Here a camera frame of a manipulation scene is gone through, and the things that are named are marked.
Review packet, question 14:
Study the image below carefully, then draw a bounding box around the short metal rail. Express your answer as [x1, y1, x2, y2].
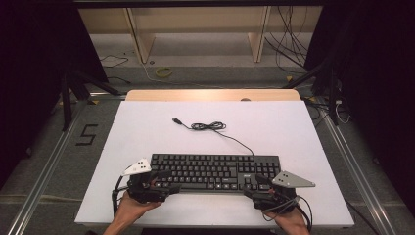
[87, 92, 127, 101]

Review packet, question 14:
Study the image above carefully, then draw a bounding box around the left hand-held gripper cable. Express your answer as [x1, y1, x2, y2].
[111, 174, 130, 216]

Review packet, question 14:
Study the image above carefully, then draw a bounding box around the black metal stand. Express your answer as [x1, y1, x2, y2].
[282, 58, 342, 126]
[60, 70, 123, 131]

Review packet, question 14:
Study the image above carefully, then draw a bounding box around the black keyboard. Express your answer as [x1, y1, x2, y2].
[150, 153, 282, 194]

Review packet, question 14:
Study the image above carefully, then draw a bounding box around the yellow tape roll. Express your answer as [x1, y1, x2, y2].
[155, 67, 173, 78]

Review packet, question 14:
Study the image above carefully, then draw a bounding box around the white board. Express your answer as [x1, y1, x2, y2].
[73, 100, 355, 229]

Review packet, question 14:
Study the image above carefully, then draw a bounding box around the thin black floor cable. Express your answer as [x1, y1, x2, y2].
[99, 54, 130, 69]

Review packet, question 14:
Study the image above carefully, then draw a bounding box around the tangle of floor cables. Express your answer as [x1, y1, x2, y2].
[304, 97, 351, 125]

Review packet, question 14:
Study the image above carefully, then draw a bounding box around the metal floor rail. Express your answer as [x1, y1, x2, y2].
[317, 104, 397, 235]
[6, 101, 89, 235]

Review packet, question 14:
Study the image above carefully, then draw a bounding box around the light wooden table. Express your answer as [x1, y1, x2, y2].
[125, 88, 301, 102]

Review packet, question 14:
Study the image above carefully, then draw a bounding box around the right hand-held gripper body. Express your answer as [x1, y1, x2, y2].
[254, 170, 316, 214]

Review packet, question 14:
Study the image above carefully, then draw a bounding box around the dark curtain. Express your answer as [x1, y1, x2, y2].
[0, 0, 109, 190]
[304, 0, 415, 216]

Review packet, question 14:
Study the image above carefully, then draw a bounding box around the person's left hand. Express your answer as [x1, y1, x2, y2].
[114, 191, 163, 228]

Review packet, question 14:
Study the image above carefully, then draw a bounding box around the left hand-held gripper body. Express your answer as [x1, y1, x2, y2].
[120, 158, 166, 204]

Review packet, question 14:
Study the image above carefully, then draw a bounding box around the bundle of black cables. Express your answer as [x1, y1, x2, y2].
[263, 5, 309, 74]

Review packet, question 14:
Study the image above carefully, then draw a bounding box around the black keyboard cable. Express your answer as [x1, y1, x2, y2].
[171, 117, 255, 157]

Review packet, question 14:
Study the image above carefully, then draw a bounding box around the light wooden desk frame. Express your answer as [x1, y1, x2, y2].
[77, 5, 324, 65]

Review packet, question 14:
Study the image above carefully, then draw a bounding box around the person's right hand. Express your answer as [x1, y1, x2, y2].
[265, 209, 311, 235]

